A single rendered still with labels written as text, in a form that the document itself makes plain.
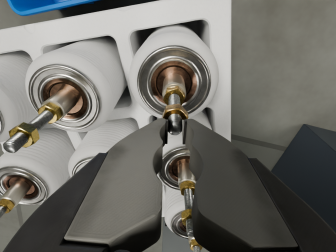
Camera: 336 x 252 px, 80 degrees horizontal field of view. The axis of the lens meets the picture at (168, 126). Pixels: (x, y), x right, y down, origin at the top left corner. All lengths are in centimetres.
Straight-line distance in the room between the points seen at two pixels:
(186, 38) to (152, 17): 8
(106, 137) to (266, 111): 40
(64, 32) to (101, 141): 14
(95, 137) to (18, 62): 14
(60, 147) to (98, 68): 17
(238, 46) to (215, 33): 20
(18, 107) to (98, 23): 14
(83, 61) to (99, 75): 2
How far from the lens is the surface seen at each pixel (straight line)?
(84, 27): 29
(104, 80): 23
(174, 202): 34
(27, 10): 39
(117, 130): 31
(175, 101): 16
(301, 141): 61
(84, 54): 25
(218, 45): 28
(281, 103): 56
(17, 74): 33
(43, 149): 35
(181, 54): 20
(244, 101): 52
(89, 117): 24
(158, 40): 21
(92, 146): 28
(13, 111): 30
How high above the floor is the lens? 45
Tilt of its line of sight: 60 degrees down
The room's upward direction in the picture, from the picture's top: 178 degrees counter-clockwise
